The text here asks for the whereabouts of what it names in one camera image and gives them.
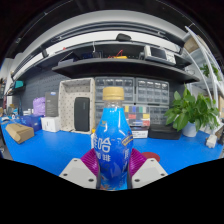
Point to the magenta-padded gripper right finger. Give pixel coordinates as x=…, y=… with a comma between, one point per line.
x=148, y=173

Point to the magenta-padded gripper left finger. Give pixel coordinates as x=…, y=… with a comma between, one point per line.
x=78, y=173

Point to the blue drink bottle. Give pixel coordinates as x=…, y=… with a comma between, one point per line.
x=112, y=140

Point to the black box with white label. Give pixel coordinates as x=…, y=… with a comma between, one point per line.
x=140, y=133

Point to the black flat case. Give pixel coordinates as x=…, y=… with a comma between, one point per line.
x=165, y=132

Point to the colourful parts organizer box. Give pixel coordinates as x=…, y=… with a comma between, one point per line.
x=138, y=116

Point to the black speaker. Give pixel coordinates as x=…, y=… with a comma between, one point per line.
x=82, y=114

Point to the blue box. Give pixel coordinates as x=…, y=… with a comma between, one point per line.
x=31, y=121

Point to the white power adapter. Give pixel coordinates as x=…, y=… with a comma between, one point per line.
x=211, y=141

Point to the brown cardboard box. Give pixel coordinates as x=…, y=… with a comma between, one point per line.
x=19, y=132

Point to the potted green plant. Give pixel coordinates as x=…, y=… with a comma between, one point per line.
x=186, y=111

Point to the beige dotted open box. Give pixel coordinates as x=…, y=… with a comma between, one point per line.
x=68, y=100

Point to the dark grey box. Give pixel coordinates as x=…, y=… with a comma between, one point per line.
x=51, y=104

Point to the purple bag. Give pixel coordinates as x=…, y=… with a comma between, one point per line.
x=39, y=106

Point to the white oscilloscope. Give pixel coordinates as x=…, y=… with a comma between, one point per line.
x=159, y=55

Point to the yellow tool with red leads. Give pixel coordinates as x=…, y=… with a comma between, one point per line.
x=118, y=56

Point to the white shelf unit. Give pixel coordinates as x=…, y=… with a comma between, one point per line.
x=208, y=63

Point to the black rounded device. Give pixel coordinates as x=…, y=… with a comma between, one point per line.
x=123, y=37

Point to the black wall shelf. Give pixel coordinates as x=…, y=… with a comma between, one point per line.
x=123, y=68

